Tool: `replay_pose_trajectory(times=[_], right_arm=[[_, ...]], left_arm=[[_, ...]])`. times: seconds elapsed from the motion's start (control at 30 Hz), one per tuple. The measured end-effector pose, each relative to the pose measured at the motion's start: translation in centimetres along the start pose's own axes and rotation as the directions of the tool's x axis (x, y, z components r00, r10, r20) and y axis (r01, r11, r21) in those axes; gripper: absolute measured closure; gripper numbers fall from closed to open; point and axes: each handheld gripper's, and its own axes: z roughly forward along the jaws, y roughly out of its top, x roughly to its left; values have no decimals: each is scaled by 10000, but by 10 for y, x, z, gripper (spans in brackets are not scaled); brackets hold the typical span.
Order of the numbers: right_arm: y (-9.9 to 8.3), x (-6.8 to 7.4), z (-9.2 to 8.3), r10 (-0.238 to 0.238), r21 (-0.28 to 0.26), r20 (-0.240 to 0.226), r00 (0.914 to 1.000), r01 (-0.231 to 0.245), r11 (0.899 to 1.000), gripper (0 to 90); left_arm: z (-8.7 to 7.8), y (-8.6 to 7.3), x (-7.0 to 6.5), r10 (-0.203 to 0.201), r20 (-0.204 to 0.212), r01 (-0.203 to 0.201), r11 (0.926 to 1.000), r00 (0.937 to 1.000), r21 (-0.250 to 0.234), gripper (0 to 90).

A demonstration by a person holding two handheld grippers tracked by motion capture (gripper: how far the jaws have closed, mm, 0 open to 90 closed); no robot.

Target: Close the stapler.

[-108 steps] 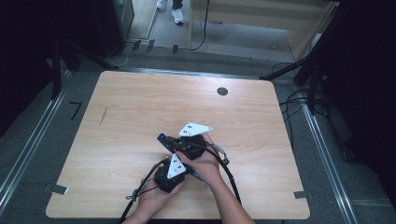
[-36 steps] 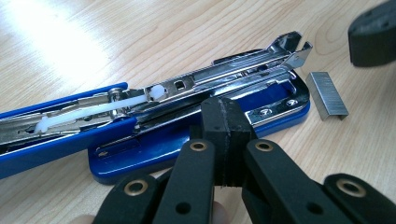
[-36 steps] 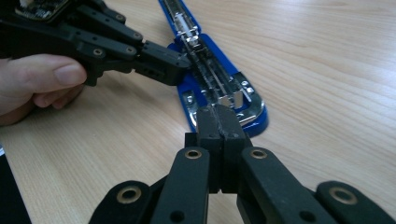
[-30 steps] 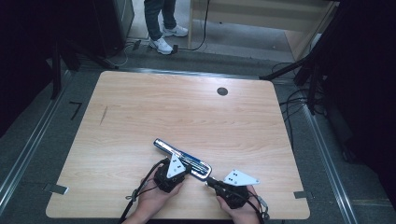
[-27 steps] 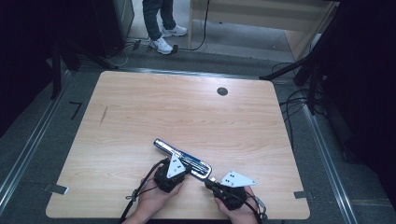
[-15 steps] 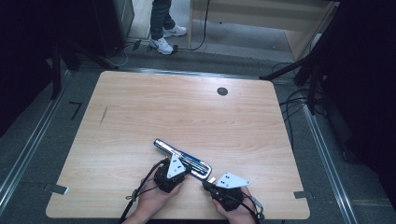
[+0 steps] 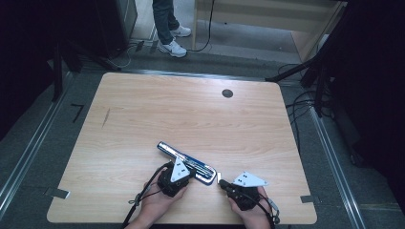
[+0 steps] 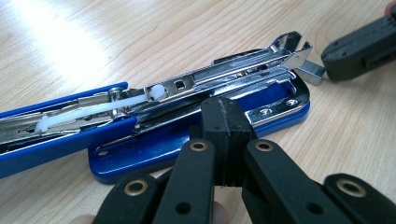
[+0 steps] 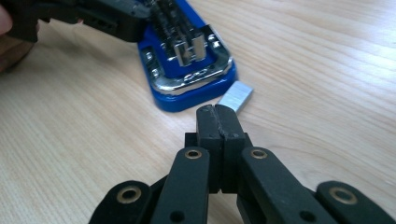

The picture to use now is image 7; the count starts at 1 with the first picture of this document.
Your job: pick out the black metal stand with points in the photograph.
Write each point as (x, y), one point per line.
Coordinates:
(319, 92)
(58, 73)

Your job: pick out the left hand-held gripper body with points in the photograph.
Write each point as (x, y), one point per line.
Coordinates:
(178, 173)

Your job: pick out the grey tape piece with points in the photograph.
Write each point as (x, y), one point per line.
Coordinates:
(309, 199)
(57, 193)

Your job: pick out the blue stapler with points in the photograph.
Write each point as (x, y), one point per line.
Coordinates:
(199, 167)

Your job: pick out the person's right hand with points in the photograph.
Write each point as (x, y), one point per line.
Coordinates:
(254, 216)

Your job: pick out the dark round table grommet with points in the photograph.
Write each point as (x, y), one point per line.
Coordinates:
(227, 93)

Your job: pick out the black cabinet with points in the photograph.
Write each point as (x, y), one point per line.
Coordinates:
(117, 25)

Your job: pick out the person's left hand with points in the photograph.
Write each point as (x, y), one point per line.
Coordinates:
(156, 205)

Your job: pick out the metal floor rail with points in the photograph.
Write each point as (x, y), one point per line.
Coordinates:
(31, 146)
(191, 74)
(334, 165)

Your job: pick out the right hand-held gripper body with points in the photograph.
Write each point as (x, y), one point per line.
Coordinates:
(246, 179)

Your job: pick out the light wooden furniture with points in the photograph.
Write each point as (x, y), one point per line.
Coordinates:
(270, 16)

